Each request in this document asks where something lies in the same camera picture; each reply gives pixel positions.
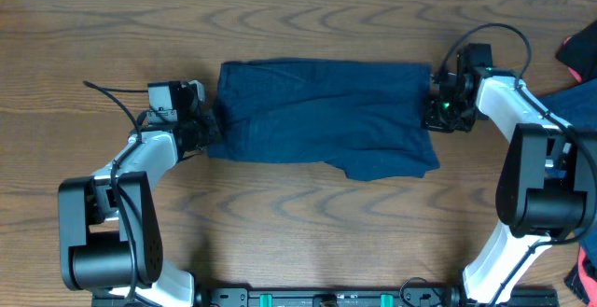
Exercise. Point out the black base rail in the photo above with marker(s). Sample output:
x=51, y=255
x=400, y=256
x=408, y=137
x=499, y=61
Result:
x=414, y=292

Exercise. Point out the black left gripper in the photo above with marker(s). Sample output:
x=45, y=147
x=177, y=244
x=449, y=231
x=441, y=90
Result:
x=208, y=127

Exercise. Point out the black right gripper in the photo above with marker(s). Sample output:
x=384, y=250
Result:
x=432, y=121

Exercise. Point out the navy blue shorts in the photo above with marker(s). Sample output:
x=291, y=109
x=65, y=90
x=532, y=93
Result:
x=362, y=118

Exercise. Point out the pile of dark clothes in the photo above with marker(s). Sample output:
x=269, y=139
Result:
x=577, y=105

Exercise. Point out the red black garment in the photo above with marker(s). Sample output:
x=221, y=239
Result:
x=578, y=54

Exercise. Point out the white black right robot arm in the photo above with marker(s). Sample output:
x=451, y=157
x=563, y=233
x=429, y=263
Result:
x=546, y=193

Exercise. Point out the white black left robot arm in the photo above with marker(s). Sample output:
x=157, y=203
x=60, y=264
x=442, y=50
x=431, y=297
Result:
x=110, y=241

